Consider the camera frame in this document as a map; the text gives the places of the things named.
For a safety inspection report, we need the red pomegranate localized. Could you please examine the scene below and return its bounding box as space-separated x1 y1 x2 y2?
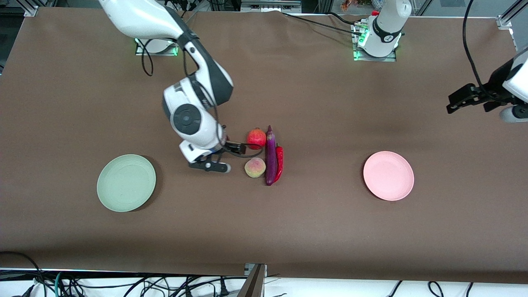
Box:
246 127 267 150

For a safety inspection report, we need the pink yellow peach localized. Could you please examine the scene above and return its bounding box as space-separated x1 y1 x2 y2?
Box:
244 157 266 179

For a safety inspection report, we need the long purple eggplant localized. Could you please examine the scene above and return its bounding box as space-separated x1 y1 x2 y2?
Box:
264 125 278 186

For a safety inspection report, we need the red chili pepper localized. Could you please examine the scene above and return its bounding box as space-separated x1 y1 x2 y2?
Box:
272 143 284 184

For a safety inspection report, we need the brown table cover sheet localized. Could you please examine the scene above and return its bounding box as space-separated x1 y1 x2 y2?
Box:
0 7 528 285

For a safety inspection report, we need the light green round plate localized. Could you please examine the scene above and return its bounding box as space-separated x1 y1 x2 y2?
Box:
97 154 157 213

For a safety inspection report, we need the pink round plate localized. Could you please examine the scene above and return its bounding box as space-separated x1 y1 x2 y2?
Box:
363 151 415 202

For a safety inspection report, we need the grey metal device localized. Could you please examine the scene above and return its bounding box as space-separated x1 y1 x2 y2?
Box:
240 0 302 13

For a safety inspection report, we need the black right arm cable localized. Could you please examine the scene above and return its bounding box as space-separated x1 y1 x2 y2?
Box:
141 38 263 158

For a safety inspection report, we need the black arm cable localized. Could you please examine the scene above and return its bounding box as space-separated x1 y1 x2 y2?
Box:
141 38 263 158
462 0 495 97

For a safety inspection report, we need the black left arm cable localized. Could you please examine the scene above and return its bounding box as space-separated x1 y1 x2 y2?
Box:
462 0 495 97

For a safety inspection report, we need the aluminium frame corner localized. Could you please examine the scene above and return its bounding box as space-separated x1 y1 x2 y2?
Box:
496 0 528 30
16 0 40 17

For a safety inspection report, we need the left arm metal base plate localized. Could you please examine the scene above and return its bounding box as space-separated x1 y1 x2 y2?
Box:
353 23 397 62

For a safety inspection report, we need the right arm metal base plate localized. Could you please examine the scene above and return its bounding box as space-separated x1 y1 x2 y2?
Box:
135 38 179 57

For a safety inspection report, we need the aluminium profile post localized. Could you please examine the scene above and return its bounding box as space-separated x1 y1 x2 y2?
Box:
237 263 268 297

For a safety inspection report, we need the short black tabletop cable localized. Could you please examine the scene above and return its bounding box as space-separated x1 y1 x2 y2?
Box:
328 12 359 26

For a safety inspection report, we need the long black tabletop cable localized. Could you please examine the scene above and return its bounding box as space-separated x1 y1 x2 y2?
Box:
280 12 363 37

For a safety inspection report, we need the black looped floor cable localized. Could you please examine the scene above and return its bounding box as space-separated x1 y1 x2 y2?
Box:
0 251 47 297

